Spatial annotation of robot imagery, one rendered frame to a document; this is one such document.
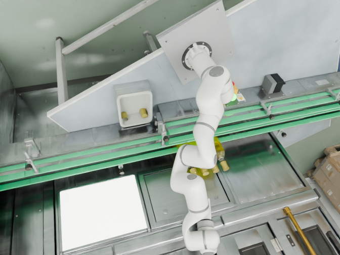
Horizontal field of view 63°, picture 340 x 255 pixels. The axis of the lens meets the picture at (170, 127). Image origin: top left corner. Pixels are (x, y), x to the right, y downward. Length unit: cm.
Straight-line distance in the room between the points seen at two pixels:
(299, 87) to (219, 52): 64
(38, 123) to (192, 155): 121
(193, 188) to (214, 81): 41
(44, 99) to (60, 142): 65
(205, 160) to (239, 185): 65
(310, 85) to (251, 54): 50
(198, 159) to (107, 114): 65
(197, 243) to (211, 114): 52
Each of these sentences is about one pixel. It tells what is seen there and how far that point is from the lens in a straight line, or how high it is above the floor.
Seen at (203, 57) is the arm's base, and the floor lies 86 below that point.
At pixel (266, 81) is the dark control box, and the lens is 173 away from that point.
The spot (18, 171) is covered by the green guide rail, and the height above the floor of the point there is 93.
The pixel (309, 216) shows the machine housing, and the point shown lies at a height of 146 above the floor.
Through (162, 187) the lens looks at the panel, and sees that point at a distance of 154.
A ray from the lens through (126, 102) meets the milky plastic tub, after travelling 145.
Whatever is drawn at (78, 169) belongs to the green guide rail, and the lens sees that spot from 154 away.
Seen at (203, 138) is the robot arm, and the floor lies 125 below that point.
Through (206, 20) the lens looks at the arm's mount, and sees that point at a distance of 130.
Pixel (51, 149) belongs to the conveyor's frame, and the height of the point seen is 85.
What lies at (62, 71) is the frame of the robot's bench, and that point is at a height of 39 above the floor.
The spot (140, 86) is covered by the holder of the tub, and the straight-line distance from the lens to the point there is 137.
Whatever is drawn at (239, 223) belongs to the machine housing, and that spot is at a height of 140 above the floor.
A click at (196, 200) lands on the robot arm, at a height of 140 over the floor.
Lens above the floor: 181
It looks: 38 degrees down
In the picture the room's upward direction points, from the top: 159 degrees clockwise
